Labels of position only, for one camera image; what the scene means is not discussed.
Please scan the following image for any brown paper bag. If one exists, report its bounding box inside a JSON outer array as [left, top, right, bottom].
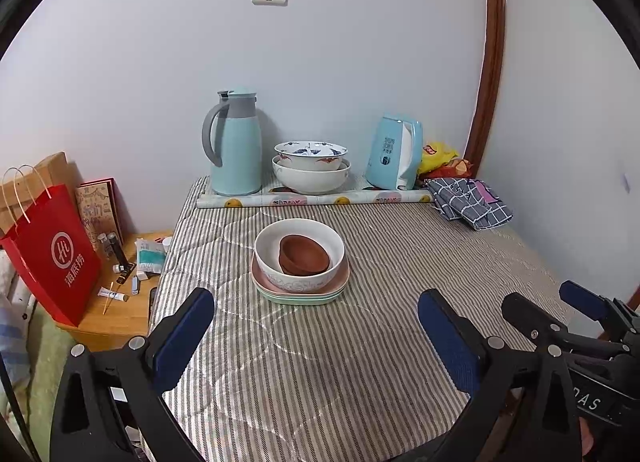
[[0, 151, 83, 238]]

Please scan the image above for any striped quilted cover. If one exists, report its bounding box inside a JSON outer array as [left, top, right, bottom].
[[140, 175, 583, 462]]

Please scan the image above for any white green packet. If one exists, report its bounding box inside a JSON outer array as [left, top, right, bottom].
[[135, 237, 168, 275]]

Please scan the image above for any brown bowl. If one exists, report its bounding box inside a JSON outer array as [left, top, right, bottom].
[[278, 242, 328, 277], [280, 235, 332, 274]]

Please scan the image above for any light blue thermos jug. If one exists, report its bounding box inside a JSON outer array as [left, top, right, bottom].
[[201, 88, 263, 196]]

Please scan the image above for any wooden door frame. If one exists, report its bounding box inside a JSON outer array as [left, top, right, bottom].
[[464, 0, 507, 178]]

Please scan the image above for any teal green plate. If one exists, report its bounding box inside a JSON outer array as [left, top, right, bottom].
[[255, 282, 347, 306]]

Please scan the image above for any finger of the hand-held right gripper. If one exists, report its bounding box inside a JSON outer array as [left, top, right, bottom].
[[559, 281, 640, 338], [501, 292, 622, 356]]

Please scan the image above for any black bottle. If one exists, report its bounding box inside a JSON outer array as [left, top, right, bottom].
[[107, 232, 130, 268]]

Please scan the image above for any white patterned bowl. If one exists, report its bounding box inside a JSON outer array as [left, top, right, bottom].
[[254, 218, 346, 295]]

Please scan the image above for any kraft printed box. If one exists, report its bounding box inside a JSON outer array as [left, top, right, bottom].
[[75, 177, 124, 248]]

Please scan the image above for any yellow snack bag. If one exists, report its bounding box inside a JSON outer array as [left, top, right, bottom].
[[419, 141, 460, 175]]

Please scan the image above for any grey checked cloth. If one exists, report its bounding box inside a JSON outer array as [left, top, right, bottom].
[[426, 177, 514, 232]]

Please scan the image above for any red paper bag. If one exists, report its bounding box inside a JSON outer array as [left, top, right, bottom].
[[0, 165, 102, 328]]

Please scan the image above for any large white bowl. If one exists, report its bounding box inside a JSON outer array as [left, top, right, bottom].
[[271, 155, 352, 195]]

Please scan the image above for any crane print bowl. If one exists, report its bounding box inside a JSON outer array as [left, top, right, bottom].
[[274, 140, 349, 170]]

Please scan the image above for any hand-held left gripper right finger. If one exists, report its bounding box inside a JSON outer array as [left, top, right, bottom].
[[417, 289, 583, 462]]

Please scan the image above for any pink plate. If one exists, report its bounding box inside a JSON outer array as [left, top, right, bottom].
[[251, 247, 350, 294]]

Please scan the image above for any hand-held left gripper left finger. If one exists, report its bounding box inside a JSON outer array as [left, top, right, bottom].
[[50, 287, 216, 462]]

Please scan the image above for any rolled printed table cover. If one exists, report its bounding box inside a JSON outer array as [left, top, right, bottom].
[[196, 189, 434, 209]]

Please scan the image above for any light blue electric kettle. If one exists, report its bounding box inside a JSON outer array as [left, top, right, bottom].
[[365, 115, 424, 191]]

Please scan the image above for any wooden nightstand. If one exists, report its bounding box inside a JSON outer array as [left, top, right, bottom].
[[55, 229, 176, 353]]

